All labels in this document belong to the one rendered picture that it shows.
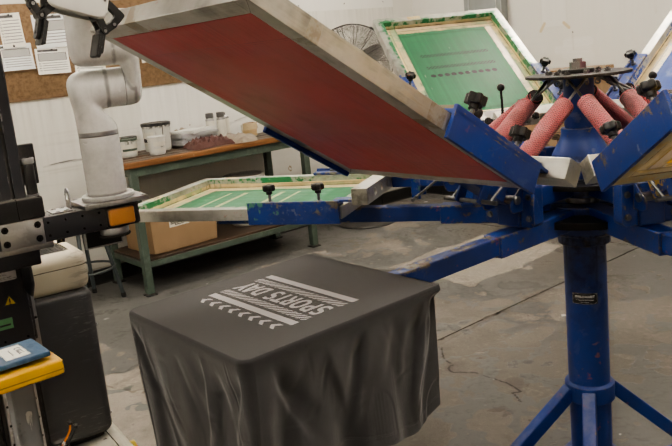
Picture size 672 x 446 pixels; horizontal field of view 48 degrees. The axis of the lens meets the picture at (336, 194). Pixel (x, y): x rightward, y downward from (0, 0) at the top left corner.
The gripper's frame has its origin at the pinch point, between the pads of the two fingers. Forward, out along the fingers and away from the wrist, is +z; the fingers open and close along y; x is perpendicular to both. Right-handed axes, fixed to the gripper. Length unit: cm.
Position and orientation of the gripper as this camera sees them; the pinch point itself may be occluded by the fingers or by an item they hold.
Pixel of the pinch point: (69, 45)
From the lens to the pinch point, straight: 133.9
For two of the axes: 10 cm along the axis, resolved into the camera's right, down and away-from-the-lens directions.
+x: 6.4, 0.8, -7.6
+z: -1.3, 9.9, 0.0
